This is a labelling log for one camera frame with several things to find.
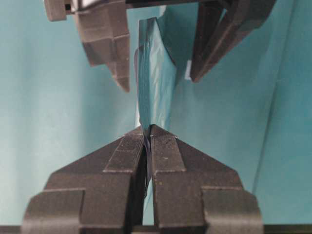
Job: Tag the silver zip bag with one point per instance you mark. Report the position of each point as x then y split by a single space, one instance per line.
155 80

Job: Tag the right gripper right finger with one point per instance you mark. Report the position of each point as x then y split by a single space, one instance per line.
196 194

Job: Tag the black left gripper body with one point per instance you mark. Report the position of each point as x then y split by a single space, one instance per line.
57 10

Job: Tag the teal table cloth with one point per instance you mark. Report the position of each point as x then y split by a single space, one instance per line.
253 111

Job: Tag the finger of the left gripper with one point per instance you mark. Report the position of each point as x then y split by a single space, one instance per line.
221 25
103 29

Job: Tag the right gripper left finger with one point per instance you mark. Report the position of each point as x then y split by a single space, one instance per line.
101 193

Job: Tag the small white tape piece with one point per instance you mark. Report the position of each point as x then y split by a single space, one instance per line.
188 70

